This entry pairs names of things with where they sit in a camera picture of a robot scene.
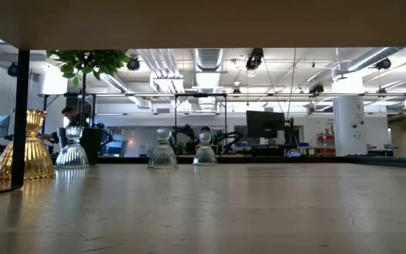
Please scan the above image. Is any black table edge rail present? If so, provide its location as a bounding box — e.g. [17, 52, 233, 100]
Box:
[0, 155, 406, 173]

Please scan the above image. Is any amber ribbed glass candle holder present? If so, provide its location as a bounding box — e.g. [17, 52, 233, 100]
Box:
[0, 108, 56, 183]

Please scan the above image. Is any white ceiling pipe bundle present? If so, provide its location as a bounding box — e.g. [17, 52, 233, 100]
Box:
[137, 48, 187, 95]

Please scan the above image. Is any clear ribbed glass candle holder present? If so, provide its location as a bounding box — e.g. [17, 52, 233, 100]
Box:
[54, 125, 90, 169]
[147, 127, 178, 171]
[192, 130, 219, 167]

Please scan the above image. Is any black hanging ceiling device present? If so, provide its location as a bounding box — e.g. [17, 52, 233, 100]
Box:
[245, 47, 264, 71]

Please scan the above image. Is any silver ribbed ventilation duct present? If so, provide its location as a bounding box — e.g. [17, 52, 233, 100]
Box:
[192, 48, 225, 73]

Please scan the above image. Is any black computer monitor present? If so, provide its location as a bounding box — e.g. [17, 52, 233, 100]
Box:
[245, 110, 286, 139]

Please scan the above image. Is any potted green tree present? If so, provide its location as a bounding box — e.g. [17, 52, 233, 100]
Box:
[46, 49, 133, 167]

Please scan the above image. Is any red storage shelf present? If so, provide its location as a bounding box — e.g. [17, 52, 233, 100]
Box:
[316, 132, 336, 157]

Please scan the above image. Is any black background rig frame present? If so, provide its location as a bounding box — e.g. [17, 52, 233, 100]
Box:
[173, 92, 228, 156]

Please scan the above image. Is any white round pillar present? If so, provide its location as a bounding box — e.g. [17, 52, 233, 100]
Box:
[332, 72, 368, 157]

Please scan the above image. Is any wooden shelf with black legs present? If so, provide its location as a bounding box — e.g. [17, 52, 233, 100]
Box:
[0, 0, 406, 199]

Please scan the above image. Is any black ceiling track light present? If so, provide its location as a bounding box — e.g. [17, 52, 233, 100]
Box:
[308, 83, 326, 95]

